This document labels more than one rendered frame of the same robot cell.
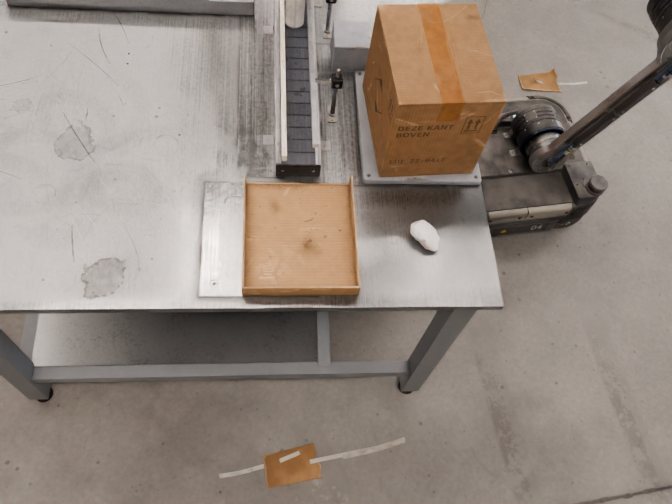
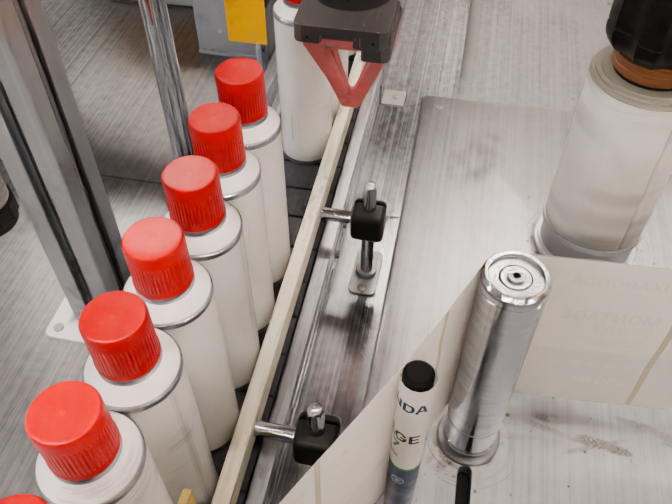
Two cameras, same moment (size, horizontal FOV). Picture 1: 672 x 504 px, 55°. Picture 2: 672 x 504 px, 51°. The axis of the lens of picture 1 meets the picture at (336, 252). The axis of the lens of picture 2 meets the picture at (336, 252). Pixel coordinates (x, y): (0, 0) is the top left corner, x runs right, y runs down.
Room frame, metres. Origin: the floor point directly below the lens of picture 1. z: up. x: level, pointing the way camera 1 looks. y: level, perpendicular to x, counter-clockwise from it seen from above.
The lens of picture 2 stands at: (2.07, 0.55, 1.36)
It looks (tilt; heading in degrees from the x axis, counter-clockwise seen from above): 48 degrees down; 204
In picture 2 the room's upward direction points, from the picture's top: straight up
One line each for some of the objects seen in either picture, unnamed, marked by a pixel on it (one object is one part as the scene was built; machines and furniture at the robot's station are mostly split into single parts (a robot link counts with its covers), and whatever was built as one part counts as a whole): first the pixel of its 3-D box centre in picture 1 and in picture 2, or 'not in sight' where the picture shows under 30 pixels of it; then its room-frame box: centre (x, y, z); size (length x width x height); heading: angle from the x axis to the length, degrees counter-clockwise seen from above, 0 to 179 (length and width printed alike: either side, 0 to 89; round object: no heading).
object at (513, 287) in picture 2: not in sight; (488, 369); (1.81, 0.53, 0.97); 0.05 x 0.05 x 0.19
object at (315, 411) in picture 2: not in sight; (295, 443); (1.87, 0.42, 0.89); 0.06 x 0.03 x 0.12; 103
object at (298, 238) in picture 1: (299, 232); not in sight; (0.75, 0.09, 0.85); 0.30 x 0.26 x 0.04; 13
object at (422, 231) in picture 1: (425, 235); not in sight; (0.81, -0.20, 0.85); 0.08 x 0.07 x 0.04; 20
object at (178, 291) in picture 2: not in sight; (183, 346); (1.88, 0.35, 0.98); 0.05 x 0.05 x 0.20
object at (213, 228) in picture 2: not in sight; (212, 284); (1.83, 0.34, 0.98); 0.05 x 0.05 x 0.20
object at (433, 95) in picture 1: (426, 92); not in sight; (1.12, -0.14, 0.99); 0.30 x 0.24 x 0.27; 17
